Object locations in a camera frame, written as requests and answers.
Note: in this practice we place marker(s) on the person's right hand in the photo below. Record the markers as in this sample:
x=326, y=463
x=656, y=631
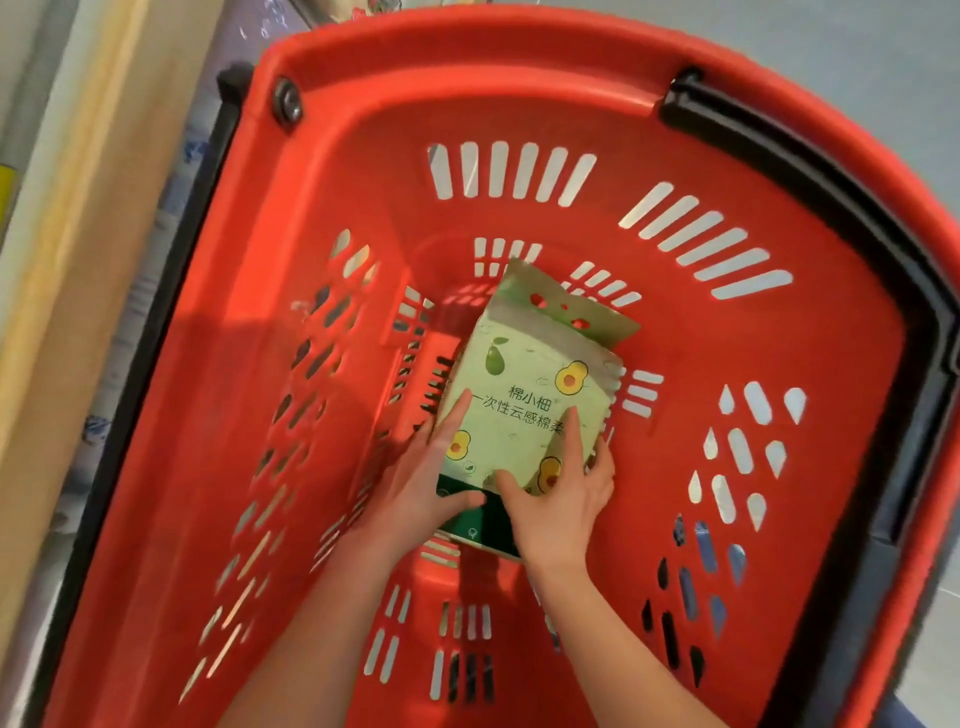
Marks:
x=556, y=517

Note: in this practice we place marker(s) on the person's left hand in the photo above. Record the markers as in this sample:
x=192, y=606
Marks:
x=411, y=495

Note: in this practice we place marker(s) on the person's right thumb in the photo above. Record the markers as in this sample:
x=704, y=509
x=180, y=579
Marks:
x=514, y=491

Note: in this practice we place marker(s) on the person's left thumb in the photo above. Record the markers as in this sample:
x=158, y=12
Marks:
x=459, y=501

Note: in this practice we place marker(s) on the green avocado print tissue pack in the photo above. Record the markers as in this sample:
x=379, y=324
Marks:
x=529, y=390

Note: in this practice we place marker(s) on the person's right forearm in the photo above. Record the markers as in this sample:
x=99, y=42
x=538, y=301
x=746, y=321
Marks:
x=607, y=645

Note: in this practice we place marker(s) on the person's left forearm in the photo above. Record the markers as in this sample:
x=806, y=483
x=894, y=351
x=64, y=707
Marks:
x=315, y=634

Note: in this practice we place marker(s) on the red plastic shopping basket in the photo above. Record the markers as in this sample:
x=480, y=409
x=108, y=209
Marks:
x=540, y=225

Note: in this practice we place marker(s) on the wooden shelf edge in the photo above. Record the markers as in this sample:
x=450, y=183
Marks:
x=71, y=262

